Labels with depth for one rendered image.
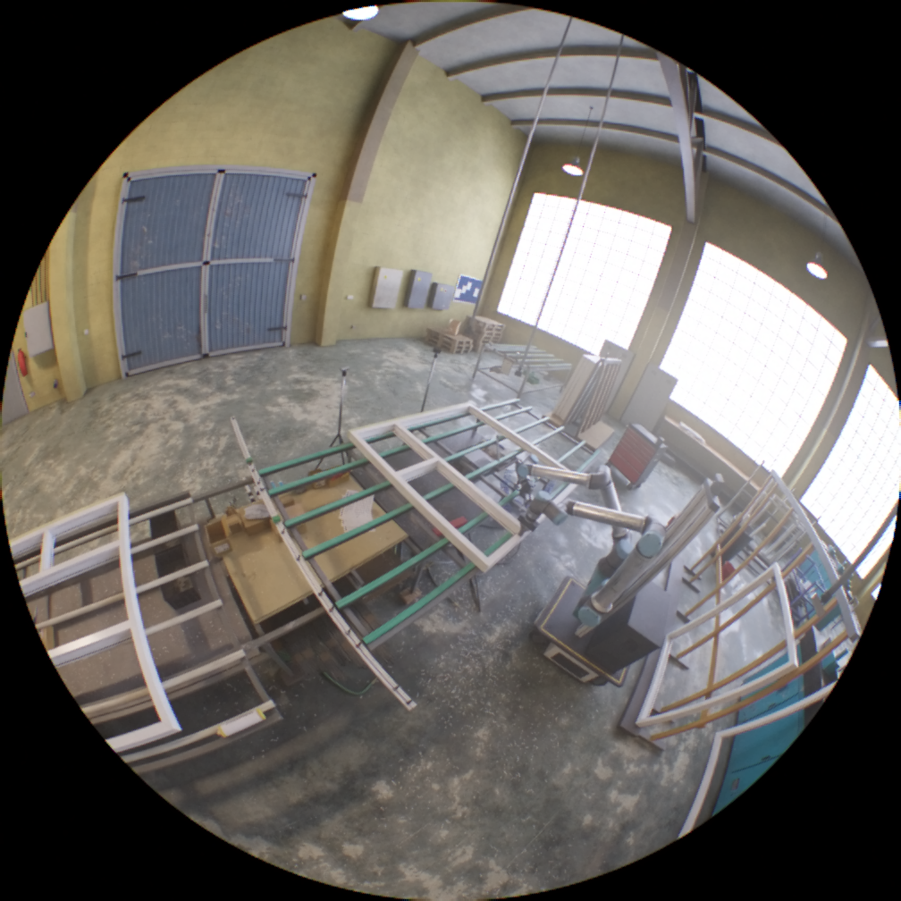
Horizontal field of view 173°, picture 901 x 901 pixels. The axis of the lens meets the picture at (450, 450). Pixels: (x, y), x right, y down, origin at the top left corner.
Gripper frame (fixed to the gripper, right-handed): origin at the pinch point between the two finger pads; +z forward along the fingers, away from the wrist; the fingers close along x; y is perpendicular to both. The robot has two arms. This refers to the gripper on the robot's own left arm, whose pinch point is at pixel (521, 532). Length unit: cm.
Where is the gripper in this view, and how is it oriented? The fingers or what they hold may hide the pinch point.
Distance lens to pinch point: 193.7
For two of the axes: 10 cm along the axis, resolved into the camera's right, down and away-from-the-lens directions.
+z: -2.6, 8.0, 5.4
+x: 6.9, 5.4, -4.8
